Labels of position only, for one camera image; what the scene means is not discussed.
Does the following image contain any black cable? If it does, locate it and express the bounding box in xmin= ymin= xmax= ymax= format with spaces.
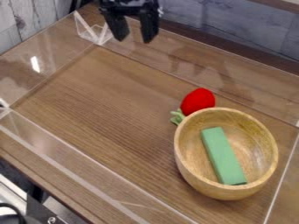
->
xmin=0 ymin=203 xmax=28 ymax=224

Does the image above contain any wooden bowl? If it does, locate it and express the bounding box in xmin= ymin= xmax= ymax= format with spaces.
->
xmin=173 ymin=108 xmax=279 ymax=200

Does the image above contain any clear acrylic tray enclosure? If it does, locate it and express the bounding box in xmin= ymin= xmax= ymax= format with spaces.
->
xmin=0 ymin=10 xmax=299 ymax=224

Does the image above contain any black metal bracket with bolt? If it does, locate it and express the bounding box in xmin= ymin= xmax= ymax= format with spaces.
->
xmin=24 ymin=195 xmax=66 ymax=224

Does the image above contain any red plush strawberry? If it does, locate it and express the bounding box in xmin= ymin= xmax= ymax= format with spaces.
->
xmin=171 ymin=87 xmax=216 ymax=125

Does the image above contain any green rectangular block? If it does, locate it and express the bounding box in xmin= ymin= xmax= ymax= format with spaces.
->
xmin=200 ymin=127 xmax=247 ymax=186

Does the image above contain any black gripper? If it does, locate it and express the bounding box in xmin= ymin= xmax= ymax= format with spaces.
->
xmin=97 ymin=0 xmax=163 ymax=44

